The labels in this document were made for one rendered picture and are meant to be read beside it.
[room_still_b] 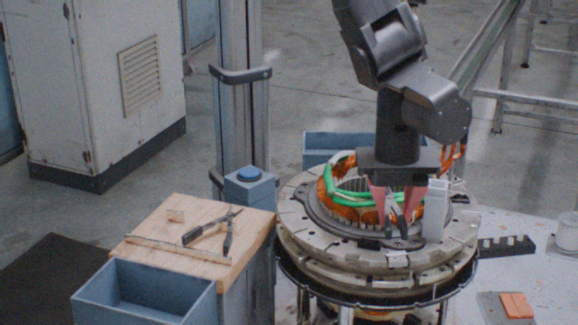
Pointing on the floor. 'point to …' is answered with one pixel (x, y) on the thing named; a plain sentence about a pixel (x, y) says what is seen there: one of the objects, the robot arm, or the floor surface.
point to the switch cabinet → (94, 85)
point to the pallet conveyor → (480, 62)
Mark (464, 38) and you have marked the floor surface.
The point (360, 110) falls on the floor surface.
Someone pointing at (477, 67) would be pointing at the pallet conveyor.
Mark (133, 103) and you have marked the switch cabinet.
